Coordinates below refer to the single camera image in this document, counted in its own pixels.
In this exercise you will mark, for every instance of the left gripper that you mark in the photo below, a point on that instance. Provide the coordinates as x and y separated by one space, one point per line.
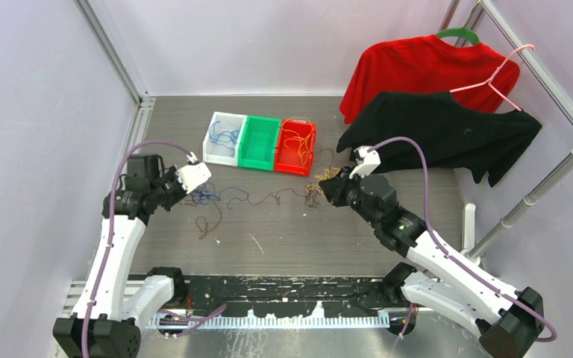
171 174

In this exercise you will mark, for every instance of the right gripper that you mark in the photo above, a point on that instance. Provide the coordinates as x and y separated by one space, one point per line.
334 189

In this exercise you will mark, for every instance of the red plastic bin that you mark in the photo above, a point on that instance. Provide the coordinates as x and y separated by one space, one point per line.
295 149

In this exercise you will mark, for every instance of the white plastic bin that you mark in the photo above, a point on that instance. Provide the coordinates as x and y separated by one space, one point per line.
221 141

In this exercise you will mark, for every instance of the green plastic bin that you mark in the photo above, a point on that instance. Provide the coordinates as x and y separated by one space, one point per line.
258 143

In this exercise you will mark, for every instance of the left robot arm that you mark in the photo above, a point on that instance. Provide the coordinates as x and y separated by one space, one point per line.
103 322

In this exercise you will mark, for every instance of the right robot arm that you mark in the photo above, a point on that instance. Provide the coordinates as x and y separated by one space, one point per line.
506 321

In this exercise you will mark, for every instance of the black t-shirt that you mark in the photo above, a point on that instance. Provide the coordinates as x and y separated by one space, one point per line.
450 135

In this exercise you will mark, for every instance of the red t-shirt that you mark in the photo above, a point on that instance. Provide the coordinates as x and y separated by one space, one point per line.
424 65

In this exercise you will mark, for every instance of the pink hanger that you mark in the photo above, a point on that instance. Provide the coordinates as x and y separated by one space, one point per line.
489 81

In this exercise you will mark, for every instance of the green hanger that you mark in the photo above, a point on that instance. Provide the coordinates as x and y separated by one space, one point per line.
462 33

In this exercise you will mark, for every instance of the metal clothes rack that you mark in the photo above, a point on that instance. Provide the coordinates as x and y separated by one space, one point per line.
540 243

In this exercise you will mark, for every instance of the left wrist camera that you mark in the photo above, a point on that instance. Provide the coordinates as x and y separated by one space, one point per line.
191 176

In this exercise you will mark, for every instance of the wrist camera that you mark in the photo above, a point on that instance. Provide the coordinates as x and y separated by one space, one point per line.
367 159
191 176

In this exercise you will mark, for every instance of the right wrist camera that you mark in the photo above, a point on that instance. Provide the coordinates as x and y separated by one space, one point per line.
367 159

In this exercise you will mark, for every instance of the aluminium corner post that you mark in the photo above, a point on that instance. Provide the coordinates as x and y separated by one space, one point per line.
101 25

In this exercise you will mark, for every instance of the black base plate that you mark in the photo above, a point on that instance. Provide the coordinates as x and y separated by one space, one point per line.
287 297

